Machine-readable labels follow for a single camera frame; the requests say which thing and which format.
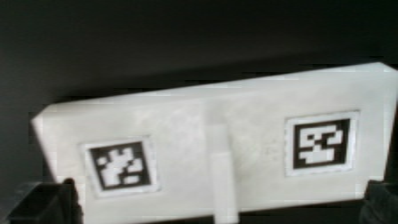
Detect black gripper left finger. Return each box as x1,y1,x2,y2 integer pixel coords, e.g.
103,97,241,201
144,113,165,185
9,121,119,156
0,178,83,224

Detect white cabinet door panel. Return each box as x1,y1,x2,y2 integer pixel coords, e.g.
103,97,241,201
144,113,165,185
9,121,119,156
32,63,398,224

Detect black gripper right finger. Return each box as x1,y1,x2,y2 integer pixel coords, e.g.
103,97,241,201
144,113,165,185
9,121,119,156
359,181,398,224

